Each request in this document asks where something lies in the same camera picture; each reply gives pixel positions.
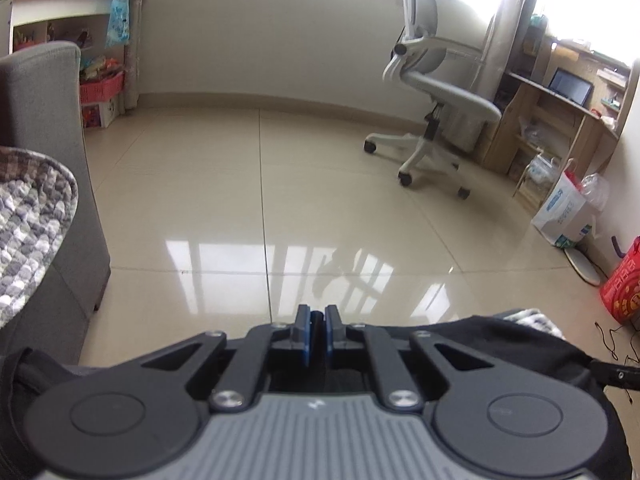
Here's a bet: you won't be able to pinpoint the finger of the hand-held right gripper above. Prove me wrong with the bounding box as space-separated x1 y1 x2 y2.
590 359 640 391

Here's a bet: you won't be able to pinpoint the beige curtain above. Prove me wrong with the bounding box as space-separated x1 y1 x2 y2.
482 0 546 81

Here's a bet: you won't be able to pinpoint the grey checked blanket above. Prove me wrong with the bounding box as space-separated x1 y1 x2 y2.
0 146 566 338

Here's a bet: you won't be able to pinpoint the wooden desk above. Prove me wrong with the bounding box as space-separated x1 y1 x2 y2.
482 35 631 221

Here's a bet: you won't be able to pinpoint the laptop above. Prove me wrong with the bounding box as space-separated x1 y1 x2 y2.
548 67 594 108

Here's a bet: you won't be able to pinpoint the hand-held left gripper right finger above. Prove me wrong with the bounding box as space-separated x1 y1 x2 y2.
325 304 493 413

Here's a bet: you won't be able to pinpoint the grey sofa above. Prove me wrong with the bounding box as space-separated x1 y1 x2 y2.
0 41 112 366

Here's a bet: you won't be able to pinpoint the grey patterned curtain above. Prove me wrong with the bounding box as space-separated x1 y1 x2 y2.
107 0 161 111

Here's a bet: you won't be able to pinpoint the printed cardboard box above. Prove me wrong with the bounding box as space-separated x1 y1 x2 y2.
81 95 121 129

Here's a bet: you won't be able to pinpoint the white bookshelf desk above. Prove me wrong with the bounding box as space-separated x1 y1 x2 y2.
0 0 143 128

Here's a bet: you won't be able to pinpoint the black cable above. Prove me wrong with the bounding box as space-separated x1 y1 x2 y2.
595 320 640 366

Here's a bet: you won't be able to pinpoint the red bag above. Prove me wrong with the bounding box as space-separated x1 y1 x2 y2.
600 236 640 331

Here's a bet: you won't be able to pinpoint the clear plastic bag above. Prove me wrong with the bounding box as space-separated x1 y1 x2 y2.
580 173 611 221

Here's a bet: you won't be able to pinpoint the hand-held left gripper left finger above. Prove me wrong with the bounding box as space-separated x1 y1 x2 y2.
142 304 315 413

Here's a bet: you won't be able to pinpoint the pink basket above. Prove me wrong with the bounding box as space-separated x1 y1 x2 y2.
80 70 125 106

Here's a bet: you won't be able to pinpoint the white office chair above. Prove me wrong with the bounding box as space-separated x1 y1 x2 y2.
364 0 502 200

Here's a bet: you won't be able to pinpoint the white paper bag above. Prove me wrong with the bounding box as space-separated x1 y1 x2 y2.
531 159 596 248

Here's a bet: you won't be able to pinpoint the black pants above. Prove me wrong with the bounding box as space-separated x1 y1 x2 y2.
0 307 626 480

